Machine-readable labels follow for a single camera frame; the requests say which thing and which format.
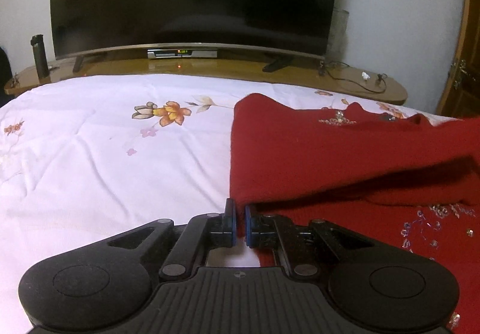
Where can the red beaded sweater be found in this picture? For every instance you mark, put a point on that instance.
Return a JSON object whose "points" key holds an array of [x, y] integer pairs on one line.
{"points": [[318, 161]]}

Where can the wooden door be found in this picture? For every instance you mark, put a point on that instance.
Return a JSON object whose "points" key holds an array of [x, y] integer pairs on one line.
{"points": [[467, 56]]}

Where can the wooden television cabinet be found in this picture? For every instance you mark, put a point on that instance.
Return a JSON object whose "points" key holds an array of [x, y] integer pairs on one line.
{"points": [[232, 69]]}

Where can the metal door lock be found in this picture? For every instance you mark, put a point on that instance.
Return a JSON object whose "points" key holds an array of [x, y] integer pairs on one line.
{"points": [[458, 73]]}

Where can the black thermos bottle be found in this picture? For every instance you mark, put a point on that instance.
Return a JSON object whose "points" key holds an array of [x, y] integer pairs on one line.
{"points": [[40, 56]]}

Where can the white floral bed sheet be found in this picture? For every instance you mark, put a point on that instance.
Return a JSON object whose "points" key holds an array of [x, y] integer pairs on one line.
{"points": [[93, 154]]}

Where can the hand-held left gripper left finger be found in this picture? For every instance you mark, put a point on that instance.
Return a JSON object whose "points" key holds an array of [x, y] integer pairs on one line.
{"points": [[230, 223]]}

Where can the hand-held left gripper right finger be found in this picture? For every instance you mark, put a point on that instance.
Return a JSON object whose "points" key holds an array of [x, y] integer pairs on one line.
{"points": [[249, 226]]}

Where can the silver set-top box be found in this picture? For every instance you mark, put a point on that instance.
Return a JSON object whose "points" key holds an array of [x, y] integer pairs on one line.
{"points": [[182, 54]]}

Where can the dark object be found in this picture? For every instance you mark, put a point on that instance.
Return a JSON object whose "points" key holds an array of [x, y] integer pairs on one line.
{"points": [[3, 75]]}

